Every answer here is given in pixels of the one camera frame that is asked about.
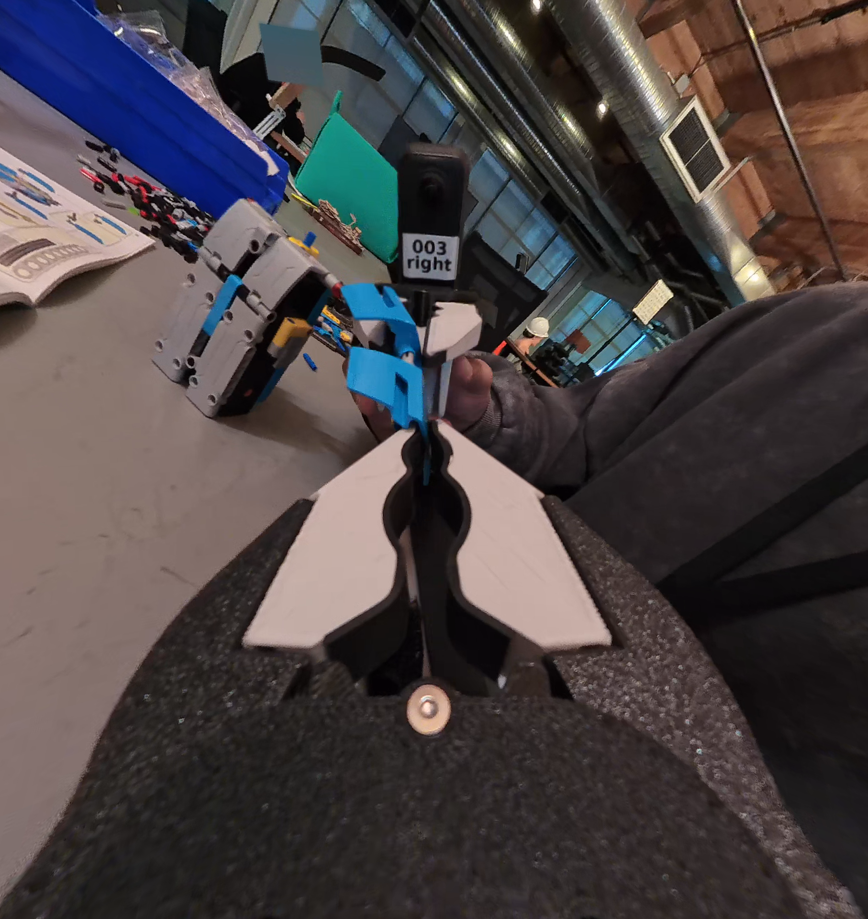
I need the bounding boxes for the blue storage bin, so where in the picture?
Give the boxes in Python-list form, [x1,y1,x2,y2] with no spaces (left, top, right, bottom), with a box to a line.
[0,0,291,216]

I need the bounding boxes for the silver ventilation duct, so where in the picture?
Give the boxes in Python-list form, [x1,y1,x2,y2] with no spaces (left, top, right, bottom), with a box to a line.
[549,0,776,303]

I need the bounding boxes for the instruction booklet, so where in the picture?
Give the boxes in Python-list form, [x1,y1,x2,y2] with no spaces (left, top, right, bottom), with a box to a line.
[0,133,156,318]

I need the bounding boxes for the white sign board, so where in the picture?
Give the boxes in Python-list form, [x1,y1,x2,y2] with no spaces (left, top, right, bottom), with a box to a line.
[631,279,675,325]

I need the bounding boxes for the white vent grille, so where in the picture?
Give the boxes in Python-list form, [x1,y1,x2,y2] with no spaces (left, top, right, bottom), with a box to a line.
[660,97,733,203]

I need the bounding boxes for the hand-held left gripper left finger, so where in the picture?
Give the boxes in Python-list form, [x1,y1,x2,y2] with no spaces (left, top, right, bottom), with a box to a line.
[242,425,428,683]

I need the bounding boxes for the bundle of metal pipes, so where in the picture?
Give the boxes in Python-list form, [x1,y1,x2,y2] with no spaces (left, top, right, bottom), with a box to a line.
[405,0,622,267]

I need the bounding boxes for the wooden puzzle model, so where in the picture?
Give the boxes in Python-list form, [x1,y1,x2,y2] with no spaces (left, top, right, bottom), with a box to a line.
[307,199,365,254]

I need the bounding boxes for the person's right hand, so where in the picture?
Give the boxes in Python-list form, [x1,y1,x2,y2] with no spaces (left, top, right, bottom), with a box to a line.
[354,355,496,442]

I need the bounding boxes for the black monitor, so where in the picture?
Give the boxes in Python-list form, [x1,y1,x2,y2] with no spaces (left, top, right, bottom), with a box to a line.
[463,230,550,346]

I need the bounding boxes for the grey blue toy robot build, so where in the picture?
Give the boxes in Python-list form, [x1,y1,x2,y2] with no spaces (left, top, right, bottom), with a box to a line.
[153,197,345,419]

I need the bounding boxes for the thin black ceiling rod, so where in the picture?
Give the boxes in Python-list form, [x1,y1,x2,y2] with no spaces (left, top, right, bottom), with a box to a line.
[732,0,847,281]

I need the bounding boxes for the empty clear plastic bags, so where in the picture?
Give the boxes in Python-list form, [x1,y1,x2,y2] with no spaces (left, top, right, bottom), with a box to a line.
[111,14,284,177]

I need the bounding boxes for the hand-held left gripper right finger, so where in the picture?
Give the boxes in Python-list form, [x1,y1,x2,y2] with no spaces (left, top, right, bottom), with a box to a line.
[433,422,613,695]

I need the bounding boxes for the scattered black red pins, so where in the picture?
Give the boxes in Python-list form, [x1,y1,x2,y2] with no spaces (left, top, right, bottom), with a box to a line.
[75,140,216,264]

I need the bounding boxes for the plywood stand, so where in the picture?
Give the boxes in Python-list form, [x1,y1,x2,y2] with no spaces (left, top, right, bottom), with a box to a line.
[251,82,307,153]

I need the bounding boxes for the green plastic board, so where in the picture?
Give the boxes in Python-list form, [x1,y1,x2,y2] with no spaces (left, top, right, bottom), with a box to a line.
[294,90,404,264]

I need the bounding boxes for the blue curved panel piece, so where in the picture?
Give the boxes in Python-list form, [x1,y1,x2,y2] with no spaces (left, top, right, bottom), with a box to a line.
[341,282,413,353]
[345,348,436,487]

